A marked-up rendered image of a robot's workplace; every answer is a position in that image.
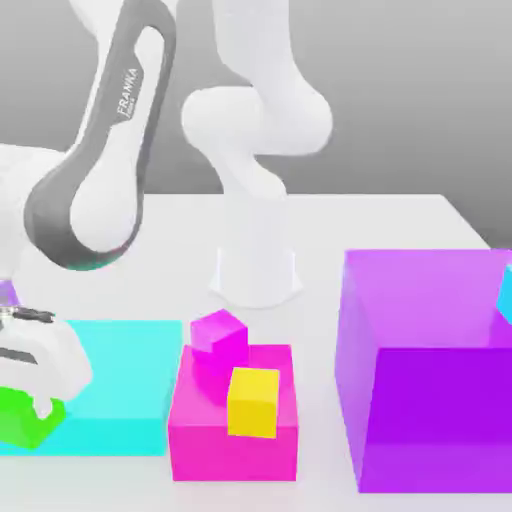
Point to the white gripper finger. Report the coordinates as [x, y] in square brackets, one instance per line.
[43, 408]

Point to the large pink box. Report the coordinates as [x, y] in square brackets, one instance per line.
[240, 452]

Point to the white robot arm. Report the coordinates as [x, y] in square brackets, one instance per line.
[248, 120]

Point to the small cyan cube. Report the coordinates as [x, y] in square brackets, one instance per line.
[505, 296]

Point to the small yellow cube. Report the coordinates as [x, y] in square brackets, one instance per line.
[252, 402]

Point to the small magenta cube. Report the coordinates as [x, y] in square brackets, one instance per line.
[220, 336]

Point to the large purple box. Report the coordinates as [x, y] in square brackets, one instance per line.
[432, 380]

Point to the large cyan box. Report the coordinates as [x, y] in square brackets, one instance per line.
[128, 380]

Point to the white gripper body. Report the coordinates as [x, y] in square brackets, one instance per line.
[56, 360]

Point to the small green cube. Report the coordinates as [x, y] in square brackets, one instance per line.
[20, 420]

